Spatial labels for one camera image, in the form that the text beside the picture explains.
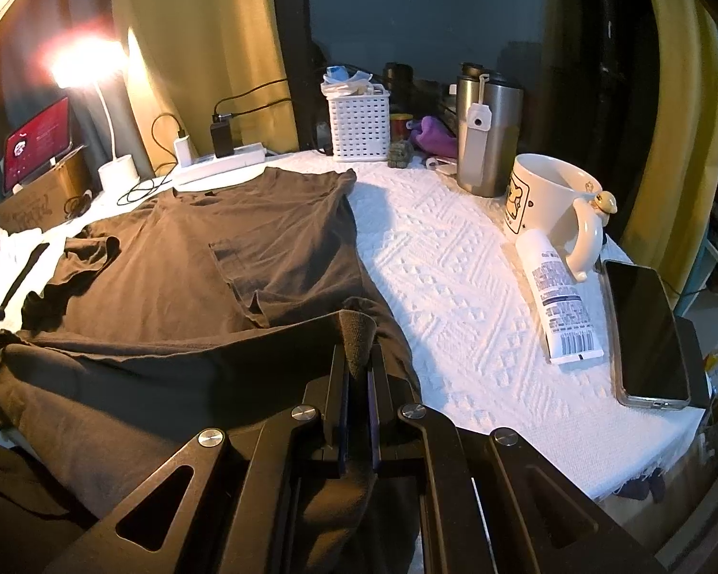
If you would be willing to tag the black smartphone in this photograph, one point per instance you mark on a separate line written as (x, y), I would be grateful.
(646, 335)

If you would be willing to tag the small green figurine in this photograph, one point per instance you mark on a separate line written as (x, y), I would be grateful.
(399, 154)

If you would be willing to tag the stainless steel tumbler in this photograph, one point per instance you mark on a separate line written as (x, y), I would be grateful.
(484, 155)

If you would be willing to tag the white printed mug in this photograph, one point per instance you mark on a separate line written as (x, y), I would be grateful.
(538, 197)

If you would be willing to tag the white charger plug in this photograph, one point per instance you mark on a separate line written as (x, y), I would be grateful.
(183, 150)

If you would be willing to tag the blue white face masks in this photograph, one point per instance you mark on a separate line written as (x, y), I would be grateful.
(341, 76)

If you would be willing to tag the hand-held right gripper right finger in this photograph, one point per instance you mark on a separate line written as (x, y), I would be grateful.
(372, 412)

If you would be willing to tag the small red jar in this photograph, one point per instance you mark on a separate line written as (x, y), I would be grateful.
(402, 127)

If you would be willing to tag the small white tube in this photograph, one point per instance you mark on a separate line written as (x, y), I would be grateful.
(441, 165)

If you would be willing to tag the white plastic basket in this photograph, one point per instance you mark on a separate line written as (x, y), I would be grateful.
(359, 125)

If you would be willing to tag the white power strip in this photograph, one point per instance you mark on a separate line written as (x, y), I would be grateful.
(227, 161)

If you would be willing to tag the white cream tube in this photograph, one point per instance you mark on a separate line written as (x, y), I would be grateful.
(559, 299)

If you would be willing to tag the brown t-shirt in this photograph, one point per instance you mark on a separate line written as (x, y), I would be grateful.
(155, 263)

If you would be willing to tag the black power bank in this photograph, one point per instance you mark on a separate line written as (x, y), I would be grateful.
(697, 365)

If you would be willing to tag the grey curtain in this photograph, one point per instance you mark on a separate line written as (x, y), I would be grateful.
(90, 101)

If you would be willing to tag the tablet with red screen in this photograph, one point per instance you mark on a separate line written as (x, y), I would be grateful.
(36, 137)

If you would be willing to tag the black earphones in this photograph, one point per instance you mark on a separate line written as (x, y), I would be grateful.
(78, 203)

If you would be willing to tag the white desk lamp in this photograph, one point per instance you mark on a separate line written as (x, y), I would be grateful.
(119, 173)

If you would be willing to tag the yellow curtain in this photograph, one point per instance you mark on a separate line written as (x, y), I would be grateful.
(676, 131)
(215, 30)

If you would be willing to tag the black charger plug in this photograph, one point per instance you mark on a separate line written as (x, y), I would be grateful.
(221, 140)

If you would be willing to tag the brown cardboard box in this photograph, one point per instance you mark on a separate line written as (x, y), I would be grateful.
(36, 203)

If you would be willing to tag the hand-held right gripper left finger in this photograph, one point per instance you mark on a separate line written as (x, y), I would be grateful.
(342, 406)

